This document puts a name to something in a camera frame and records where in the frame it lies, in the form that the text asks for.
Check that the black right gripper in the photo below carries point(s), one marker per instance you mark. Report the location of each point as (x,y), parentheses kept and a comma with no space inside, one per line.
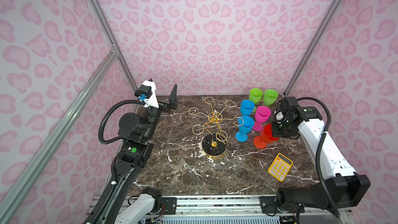
(275,133)

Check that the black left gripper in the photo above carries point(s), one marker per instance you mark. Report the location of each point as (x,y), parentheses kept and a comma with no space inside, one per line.
(172,104)

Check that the red wine glass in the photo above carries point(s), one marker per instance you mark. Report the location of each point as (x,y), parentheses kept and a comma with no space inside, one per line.
(265,137)

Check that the magenta wine glass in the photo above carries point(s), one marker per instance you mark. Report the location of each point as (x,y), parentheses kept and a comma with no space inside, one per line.
(261,116)

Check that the lime green wine glass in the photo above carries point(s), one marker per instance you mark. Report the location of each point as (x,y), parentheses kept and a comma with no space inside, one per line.
(255,95)
(270,96)

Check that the blue wine glass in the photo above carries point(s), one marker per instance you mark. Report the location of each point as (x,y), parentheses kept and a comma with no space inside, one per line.
(246,107)
(245,125)

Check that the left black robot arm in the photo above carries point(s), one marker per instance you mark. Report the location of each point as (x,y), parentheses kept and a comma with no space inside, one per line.
(135,132)

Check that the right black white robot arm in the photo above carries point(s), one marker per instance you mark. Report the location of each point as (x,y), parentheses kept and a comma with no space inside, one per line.
(340,185)

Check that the yellow calculator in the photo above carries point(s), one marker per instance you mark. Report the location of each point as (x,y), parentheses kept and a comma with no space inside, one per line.
(280,167)

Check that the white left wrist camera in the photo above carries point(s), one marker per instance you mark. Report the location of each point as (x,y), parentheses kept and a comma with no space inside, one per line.
(146,94)

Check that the gold wire wine glass rack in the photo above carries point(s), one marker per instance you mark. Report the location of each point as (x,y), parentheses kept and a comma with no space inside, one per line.
(214,143)

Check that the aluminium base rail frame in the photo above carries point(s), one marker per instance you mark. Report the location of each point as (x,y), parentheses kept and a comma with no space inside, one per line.
(243,209)

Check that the aluminium enclosure frame strut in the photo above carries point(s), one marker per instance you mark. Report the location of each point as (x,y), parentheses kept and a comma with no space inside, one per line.
(60,73)

